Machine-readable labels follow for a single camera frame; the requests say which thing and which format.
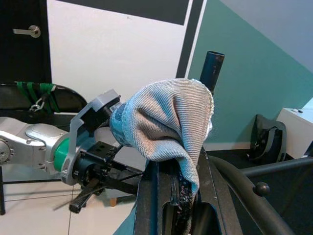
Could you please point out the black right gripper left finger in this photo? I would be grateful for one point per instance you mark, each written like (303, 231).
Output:
(151, 208)

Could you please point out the white cabinet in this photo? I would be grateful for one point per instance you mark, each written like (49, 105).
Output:
(293, 132)

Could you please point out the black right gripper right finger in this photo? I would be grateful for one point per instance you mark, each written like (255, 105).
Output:
(220, 220)

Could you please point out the black tubular frame with knob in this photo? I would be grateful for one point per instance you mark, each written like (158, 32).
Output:
(262, 188)

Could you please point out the grey shorts patterned waistband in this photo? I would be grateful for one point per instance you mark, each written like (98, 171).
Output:
(166, 117)

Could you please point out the wooden furniture foot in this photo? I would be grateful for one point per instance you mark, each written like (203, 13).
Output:
(113, 201)

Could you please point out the black folding chair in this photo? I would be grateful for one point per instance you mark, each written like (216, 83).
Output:
(66, 100)

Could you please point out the black backpack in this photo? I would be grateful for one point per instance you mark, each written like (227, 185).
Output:
(264, 137)

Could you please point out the black door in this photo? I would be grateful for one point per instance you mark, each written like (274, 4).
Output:
(24, 61)

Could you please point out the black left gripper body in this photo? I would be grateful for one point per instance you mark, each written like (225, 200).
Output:
(93, 169)

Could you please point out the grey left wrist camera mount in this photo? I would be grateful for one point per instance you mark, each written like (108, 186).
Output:
(73, 127)

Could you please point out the dark hollow metal pole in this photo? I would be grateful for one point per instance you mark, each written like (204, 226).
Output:
(211, 68)

